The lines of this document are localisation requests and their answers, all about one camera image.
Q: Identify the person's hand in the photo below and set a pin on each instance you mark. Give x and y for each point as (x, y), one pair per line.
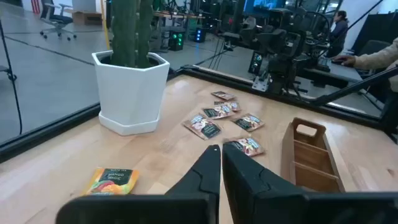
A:
(345, 60)

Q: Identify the red striped flag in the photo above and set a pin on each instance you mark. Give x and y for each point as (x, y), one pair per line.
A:
(35, 6)

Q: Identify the grey office chair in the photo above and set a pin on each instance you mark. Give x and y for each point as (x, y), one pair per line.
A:
(57, 20)

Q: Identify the blue lit screen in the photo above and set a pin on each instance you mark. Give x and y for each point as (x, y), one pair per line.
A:
(264, 4)

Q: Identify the black partition panel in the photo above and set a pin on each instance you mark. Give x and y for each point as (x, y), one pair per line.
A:
(381, 28)

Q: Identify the wooden compartment tea box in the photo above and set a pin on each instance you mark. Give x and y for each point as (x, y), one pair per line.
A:
(287, 155)

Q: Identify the person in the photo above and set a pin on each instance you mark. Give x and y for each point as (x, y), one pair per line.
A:
(394, 77)
(339, 34)

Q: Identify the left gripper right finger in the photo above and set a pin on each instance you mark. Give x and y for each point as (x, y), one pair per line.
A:
(248, 193)

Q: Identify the white hexagonal plant pot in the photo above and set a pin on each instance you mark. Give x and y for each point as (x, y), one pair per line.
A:
(130, 93)

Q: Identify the computer tower green lights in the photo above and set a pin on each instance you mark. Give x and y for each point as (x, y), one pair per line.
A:
(177, 40)

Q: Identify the black aluminium table frame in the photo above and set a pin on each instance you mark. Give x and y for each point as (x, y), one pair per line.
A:
(46, 132)

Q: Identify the black desk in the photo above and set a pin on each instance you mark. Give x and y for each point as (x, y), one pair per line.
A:
(233, 36)

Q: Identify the black device blue lights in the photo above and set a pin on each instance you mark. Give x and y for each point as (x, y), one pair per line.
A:
(200, 35)
(256, 62)

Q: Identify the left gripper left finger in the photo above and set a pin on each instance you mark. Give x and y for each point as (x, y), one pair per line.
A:
(205, 177)

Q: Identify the wooden top desk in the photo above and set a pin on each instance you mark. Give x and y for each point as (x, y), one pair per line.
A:
(174, 14)

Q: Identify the cardboard box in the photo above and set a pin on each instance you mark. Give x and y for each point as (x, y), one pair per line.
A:
(88, 18)

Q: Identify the green cactus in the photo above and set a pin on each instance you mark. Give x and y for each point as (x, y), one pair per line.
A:
(124, 31)

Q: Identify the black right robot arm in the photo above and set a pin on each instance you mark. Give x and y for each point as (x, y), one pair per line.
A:
(281, 74)

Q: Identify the orange mango tea packet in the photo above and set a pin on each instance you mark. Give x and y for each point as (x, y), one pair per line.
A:
(112, 182)

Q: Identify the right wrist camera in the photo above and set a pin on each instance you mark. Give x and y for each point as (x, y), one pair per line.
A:
(280, 18)

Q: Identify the silver arm base bracket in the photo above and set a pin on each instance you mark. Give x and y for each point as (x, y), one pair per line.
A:
(261, 84)

